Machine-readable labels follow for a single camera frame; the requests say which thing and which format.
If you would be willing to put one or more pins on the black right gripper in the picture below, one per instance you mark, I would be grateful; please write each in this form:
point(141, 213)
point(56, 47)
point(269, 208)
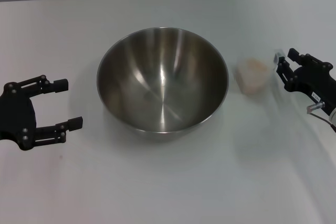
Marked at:
point(315, 79)

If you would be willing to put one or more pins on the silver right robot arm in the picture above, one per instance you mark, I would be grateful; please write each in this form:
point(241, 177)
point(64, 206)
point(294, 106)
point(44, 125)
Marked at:
point(333, 115)

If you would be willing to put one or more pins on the white uncooked rice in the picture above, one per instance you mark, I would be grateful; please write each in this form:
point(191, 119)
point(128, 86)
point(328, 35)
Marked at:
point(253, 70)

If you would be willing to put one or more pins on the clear plastic measuring cup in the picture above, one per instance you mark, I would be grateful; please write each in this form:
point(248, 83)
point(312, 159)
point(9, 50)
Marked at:
point(244, 77)

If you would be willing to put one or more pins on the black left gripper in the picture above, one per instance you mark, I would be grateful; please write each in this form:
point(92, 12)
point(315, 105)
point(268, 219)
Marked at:
point(17, 119)

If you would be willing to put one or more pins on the stainless steel mixing bowl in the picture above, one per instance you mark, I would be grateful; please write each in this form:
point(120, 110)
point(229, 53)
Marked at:
point(162, 82)

